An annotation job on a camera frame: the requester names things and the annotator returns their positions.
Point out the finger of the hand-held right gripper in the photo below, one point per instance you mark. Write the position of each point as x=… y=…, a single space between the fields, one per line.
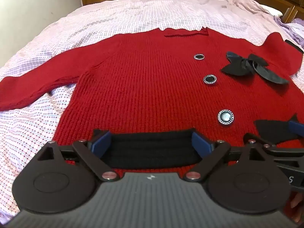
x=282 y=150
x=296 y=128

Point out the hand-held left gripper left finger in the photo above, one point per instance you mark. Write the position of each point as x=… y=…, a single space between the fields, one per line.
x=101 y=143

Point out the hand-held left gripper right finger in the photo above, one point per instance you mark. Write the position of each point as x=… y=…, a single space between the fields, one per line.
x=201 y=144

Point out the red knit sweater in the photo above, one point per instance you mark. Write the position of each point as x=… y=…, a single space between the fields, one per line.
x=147 y=80

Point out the lavender frilled pillow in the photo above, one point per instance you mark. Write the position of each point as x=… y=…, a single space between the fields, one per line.
x=293 y=29

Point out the white pillow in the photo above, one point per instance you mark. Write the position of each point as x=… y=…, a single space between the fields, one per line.
x=273 y=10

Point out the pink checked bedsheet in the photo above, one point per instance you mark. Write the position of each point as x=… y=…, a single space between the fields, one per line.
x=59 y=28

